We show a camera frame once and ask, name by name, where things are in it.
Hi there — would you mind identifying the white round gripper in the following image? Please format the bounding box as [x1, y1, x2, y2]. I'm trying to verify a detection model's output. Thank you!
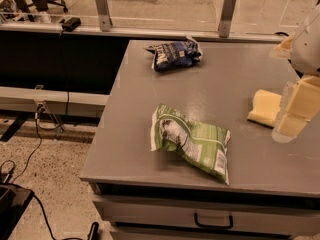
[270, 4, 320, 143]

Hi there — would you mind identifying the blue chip bag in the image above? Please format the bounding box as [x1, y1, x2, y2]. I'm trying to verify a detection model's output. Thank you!
[145, 37, 203, 73]

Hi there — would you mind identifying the green jalapeno chip bag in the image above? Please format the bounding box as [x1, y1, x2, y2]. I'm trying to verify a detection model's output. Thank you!
[150, 104, 231, 184]

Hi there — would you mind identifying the yellow sponge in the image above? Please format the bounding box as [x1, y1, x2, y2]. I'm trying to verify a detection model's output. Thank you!
[247, 89, 281, 128]

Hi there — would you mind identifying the clear acrylic barrier panel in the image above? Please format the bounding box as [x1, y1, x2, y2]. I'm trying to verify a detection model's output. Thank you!
[0, 0, 320, 35]

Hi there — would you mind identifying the grey cabinet drawer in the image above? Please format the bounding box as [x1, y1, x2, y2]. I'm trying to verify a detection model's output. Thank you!
[93, 195, 320, 237]

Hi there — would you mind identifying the black power adapter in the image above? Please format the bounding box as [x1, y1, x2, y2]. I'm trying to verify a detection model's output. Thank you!
[62, 17, 81, 32]

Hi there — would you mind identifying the black box on floor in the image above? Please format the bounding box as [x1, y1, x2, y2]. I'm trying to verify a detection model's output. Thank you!
[0, 184, 34, 240]

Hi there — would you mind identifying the right metal panel bracket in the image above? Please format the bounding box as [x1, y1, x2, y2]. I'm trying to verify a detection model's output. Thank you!
[218, 0, 237, 38]

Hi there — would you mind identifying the metal panel bracket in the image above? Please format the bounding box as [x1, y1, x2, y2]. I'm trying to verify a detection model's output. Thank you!
[218, 0, 237, 38]
[95, 0, 112, 31]

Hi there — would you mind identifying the black drawer handle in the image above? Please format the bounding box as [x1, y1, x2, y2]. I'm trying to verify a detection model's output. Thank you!
[193, 212, 234, 230]

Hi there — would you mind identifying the left metal panel bracket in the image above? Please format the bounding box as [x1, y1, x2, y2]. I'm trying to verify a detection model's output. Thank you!
[95, 0, 112, 31]

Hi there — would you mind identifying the black floor cable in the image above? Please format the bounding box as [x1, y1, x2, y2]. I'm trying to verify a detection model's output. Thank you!
[0, 90, 84, 240]

